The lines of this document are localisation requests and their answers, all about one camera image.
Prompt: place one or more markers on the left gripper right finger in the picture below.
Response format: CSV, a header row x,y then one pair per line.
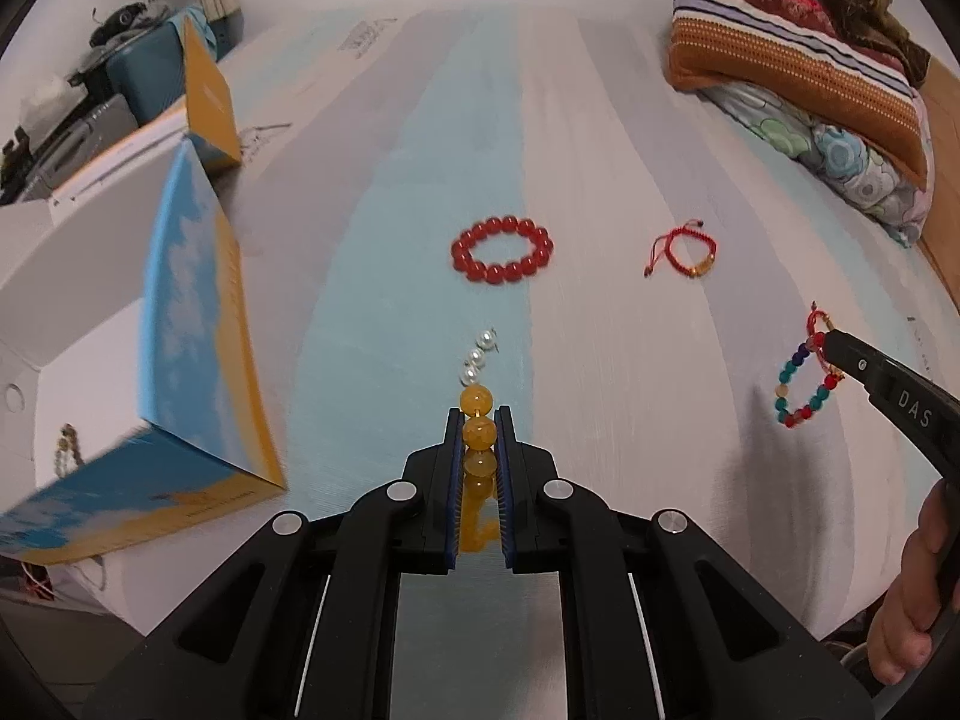
x,y
658,620

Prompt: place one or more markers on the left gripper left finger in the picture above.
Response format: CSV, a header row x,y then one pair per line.
x,y
299,622

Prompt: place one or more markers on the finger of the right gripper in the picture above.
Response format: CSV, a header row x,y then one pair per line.
x,y
852,356

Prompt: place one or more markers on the red string bracelet gold charm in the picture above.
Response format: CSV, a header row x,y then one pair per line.
x,y
688,249

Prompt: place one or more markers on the white pearl strand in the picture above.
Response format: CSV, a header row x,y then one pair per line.
x,y
475,361

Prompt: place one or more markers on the right hand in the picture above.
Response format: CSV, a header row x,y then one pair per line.
x,y
899,641

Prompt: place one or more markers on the floral quilt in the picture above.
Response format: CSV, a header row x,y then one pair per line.
x,y
862,176

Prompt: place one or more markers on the blue white cardboard box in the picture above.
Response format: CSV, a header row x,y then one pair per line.
x,y
131,407

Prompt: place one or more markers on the striped folded blanket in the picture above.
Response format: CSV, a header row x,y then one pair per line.
x,y
791,48

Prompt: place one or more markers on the striped bed sheet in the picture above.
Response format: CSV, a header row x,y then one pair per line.
x,y
409,183

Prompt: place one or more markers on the grey suitcase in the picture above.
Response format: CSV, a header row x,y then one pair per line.
x,y
103,127

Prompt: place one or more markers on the teal suitcase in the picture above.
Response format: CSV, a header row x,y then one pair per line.
x,y
146,62

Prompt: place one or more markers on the white plastic bag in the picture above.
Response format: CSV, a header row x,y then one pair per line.
x,y
48,104

